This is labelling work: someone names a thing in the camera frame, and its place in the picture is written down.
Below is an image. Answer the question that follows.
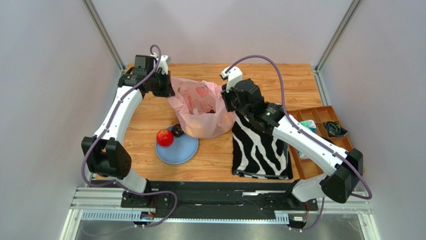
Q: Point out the pink peach-print plastic bag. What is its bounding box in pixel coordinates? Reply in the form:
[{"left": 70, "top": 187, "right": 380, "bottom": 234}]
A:
[{"left": 168, "top": 77, "right": 235, "bottom": 139}]

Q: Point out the red apple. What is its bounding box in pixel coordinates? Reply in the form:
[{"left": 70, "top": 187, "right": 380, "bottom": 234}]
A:
[{"left": 156, "top": 128, "right": 174, "bottom": 147}]

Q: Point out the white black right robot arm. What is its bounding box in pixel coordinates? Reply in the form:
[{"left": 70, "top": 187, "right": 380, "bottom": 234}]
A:
[{"left": 221, "top": 79, "right": 366, "bottom": 204}]

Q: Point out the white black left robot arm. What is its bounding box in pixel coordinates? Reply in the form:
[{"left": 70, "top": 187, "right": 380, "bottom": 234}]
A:
[{"left": 81, "top": 53, "right": 175, "bottom": 194}]

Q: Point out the dark purple mangosteen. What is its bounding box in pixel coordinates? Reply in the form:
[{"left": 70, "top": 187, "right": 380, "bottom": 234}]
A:
[{"left": 171, "top": 124, "right": 185, "bottom": 137}]

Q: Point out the black white zebra towel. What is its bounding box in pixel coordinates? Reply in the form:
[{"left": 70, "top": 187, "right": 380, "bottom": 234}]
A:
[{"left": 231, "top": 112, "right": 294, "bottom": 180}]

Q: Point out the blue plate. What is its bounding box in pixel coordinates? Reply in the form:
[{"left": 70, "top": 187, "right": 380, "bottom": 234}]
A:
[{"left": 155, "top": 125, "right": 199, "bottom": 165}]

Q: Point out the teal white blue sock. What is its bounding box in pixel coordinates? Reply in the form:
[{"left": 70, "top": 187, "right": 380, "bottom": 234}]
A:
[{"left": 297, "top": 119, "right": 317, "bottom": 160}]

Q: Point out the dark blue yellow patterned cloth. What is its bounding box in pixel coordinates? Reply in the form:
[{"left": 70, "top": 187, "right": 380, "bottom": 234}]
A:
[{"left": 323, "top": 121, "right": 349, "bottom": 137}]

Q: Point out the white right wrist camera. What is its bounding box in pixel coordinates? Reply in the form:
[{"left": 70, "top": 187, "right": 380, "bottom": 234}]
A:
[{"left": 220, "top": 66, "right": 243, "bottom": 92}]

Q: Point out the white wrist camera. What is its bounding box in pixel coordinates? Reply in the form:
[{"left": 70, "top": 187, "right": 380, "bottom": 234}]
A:
[
  {"left": 150, "top": 53, "right": 172, "bottom": 75},
  {"left": 220, "top": 66, "right": 243, "bottom": 92}
]

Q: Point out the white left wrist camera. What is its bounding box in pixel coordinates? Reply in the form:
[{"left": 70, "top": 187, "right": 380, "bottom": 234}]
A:
[{"left": 150, "top": 53, "right": 172, "bottom": 75}]

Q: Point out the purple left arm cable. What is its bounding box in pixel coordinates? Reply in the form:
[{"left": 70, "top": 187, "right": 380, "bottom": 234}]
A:
[{"left": 80, "top": 44, "right": 178, "bottom": 229}]

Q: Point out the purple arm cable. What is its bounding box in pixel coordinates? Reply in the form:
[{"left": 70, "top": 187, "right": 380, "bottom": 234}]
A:
[
  {"left": 80, "top": 44, "right": 178, "bottom": 229},
  {"left": 224, "top": 54, "right": 374, "bottom": 233}
]

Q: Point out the left aluminium frame post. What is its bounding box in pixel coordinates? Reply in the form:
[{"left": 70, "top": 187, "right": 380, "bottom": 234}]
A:
[{"left": 81, "top": 0, "right": 126, "bottom": 73}]

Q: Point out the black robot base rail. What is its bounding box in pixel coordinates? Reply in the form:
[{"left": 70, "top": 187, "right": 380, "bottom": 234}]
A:
[{"left": 120, "top": 181, "right": 319, "bottom": 220}]

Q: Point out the aluminium frame rail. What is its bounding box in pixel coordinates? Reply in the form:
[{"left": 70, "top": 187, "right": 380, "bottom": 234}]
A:
[{"left": 314, "top": 0, "right": 363, "bottom": 73}]

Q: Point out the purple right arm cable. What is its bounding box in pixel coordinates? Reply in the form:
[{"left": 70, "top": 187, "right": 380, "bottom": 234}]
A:
[{"left": 224, "top": 54, "right": 374, "bottom": 233}]

